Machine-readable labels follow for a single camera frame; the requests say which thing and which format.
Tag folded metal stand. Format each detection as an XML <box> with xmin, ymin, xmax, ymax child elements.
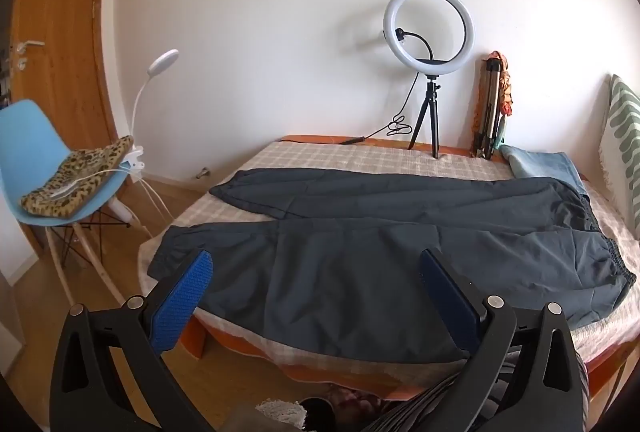
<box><xmin>472</xmin><ymin>54</ymin><xmax>506</xmax><ymax>160</ymax></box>

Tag white ring light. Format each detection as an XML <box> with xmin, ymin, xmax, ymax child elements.
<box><xmin>383</xmin><ymin>0</ymin><xmax>476</xmax><ymax>77</ymax></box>

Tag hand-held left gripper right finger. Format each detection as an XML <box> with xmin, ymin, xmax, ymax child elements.
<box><xmin>360</xmin><ymin>248</ymin><xmax>587</xmax><ymax>432</ymax></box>

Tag beige checked bed blanket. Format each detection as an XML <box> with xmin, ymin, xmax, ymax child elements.
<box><xmin>137</xmin><ymin>141</ymin><xmax>640</xmax><ymax>393</ymax></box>

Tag folded blue cloth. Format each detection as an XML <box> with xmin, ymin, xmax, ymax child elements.
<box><xmin>500</xmin><ymin>144</ymin><xmax>588</xmax><ymax>195</ymax></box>

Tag dark grey pants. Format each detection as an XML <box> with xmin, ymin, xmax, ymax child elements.
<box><xmin>147</xmin><ymin>168</ymin><xmax>637</xmax><ymax>363</ymax></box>

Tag white clip lamp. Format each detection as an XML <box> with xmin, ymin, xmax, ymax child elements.
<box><xmin>47</xmin><ymin>49</ymin><xmax>180</xmax><ymax>233</ymax></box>

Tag black ring light cable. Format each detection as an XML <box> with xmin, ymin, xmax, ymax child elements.
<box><xmin>277</xmin><ymin>72</ymin><xmax>421</xmax><ymax>147</ymax></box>

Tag leopard print cushion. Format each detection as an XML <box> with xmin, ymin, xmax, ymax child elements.
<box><xmin>20</xmin><ymin>136</ymin><xmax>136</xmax><ymax>217</ymax></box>

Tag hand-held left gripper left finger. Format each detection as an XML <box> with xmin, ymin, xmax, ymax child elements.
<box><xmin>50</xmin><ymin>248</ymin><xmax>216</xmax><ymax>432</ymax></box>

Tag light blue chair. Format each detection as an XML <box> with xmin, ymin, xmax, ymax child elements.
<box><xmin>0</xmin><ymin>100</ymin><xmax>151</xmax><ymax>308</ymax></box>

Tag black gooseneck phone holder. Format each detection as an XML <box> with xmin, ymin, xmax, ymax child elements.
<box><xmin>395</xmin><ymin>28</ymin><xmax>451</xmax><ymax>65</ymax></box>

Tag green and white pillow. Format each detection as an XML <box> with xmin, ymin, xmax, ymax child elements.
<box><xmin>597</xmin><ymin>73</ymin><xmax>640</xmax><ymax>233</ymax></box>

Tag orange patterned cloth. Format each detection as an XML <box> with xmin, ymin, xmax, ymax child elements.
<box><xmin>487</xmin><ymin>51</ymin><xmax>516</xmax><ymax>118</ymax></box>

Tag white shaggy mat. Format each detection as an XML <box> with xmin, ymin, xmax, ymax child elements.
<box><xmin>255</xmin><ymin>399</ymin><xmax>308</xmax><ymax>430</ymax></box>

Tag black tripod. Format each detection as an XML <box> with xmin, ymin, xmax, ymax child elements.
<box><xmin>407</xmin><ymin>76</ymin><xmax>441</xmax><ymax>159</ymax></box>

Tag wooden door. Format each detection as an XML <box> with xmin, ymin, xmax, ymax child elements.
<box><xmin>10</xmin><ymin>0</ymin><xmax>121</xmax><ymax>258</ymax></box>

